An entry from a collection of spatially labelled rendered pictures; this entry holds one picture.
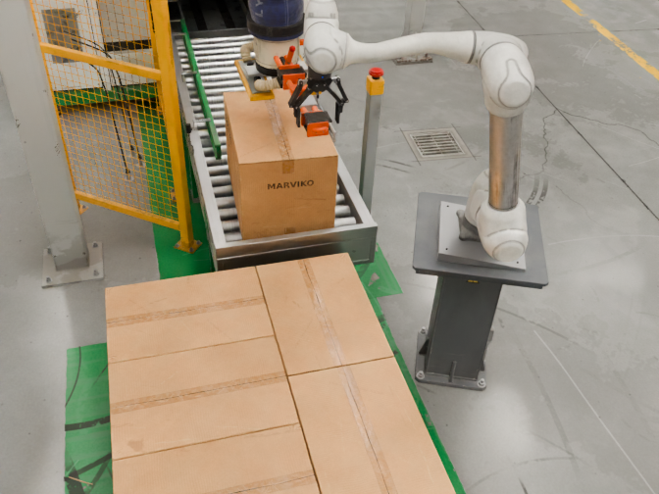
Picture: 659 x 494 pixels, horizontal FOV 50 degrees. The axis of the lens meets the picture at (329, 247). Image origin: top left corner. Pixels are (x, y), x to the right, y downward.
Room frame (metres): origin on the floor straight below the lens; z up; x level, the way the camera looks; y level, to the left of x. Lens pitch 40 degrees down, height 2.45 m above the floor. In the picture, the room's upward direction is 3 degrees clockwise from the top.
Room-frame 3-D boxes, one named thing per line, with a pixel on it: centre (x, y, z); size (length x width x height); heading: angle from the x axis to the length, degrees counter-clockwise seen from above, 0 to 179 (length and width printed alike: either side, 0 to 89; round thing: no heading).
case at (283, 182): (2.63, 0.25, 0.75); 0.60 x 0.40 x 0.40; 14
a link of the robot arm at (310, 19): (2.07, 0.06, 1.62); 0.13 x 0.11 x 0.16; 4
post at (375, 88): (2.99, -0.17, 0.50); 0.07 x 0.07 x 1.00; 17
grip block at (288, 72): (2.41, 0.17, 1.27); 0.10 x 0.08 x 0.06; 108
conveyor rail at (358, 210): (3.51, 0.17, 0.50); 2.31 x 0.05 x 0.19; 17
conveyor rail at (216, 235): (3.31, 0.79, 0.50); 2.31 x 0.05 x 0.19; 17
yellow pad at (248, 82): (2.61, 0.34, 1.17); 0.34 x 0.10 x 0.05; 18
